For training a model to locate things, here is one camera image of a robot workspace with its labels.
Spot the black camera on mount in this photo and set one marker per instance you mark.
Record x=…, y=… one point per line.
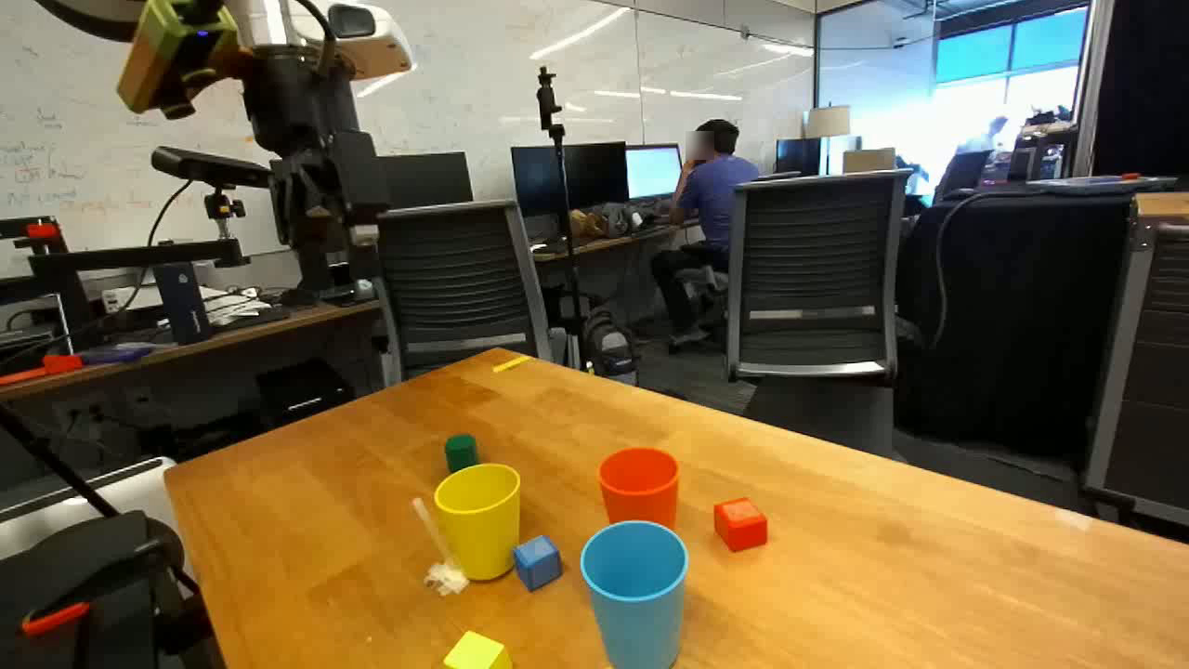
x=210, y=169

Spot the light grey panel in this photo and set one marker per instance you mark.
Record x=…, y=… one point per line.
x=75, y=506

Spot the black equipment with red clip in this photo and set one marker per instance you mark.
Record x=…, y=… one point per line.
x=86, y=580

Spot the orange plastic cup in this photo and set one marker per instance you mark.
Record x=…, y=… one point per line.
x=636, y=496

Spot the black computer monitor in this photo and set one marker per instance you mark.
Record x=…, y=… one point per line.
x=568, y=177

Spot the white table lamp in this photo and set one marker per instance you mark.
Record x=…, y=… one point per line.
x=831, y=122

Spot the grey mesh office chair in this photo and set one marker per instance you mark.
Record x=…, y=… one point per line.
x=458, y=279
x=810, y=273

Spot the black clamp stand red knobs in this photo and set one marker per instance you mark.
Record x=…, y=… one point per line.
x=173, y=291

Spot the yellow cube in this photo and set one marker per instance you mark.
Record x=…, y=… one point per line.
x=478, y=653

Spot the dark distant office chair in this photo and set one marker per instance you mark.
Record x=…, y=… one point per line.
x=965, y=177

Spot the dark switched-off monitor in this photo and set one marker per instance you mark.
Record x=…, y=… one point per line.
x=428, y=178

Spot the dark backpack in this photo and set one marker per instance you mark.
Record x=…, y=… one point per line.
x=610, y=346

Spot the long wooden desk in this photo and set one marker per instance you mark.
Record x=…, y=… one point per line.
x=246, y=332

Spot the black tripod pole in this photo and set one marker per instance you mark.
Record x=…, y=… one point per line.
x=547, y=107

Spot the small distant monitor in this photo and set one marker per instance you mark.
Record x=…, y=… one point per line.
x=797, y=159

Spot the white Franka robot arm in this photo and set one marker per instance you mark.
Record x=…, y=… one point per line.
x=371, y=48

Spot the green cylinder block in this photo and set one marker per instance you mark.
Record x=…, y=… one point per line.
x=463, y=454

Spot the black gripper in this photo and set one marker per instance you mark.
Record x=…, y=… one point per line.
x=298, y=107

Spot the person in purple shirt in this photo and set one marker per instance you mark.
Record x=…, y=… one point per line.
x=714, y=200

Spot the wooden office desk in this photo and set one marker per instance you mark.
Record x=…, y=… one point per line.
x=597, y=248

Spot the red cube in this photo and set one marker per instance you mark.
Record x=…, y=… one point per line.
x=739, y=527

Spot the black cloth drape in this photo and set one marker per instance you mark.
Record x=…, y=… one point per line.
x=1014, y=321

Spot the blue cube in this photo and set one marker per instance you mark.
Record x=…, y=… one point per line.
x=537, y=561

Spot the black curtain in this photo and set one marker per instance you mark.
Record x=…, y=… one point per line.
x=1144, y=88

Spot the lit computer monitor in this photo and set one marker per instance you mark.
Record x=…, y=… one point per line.
x=652, y=171

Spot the yellow plastic cup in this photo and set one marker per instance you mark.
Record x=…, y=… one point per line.
x=478, y=534

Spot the blue plastic cup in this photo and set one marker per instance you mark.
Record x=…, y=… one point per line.
x=634, y=608

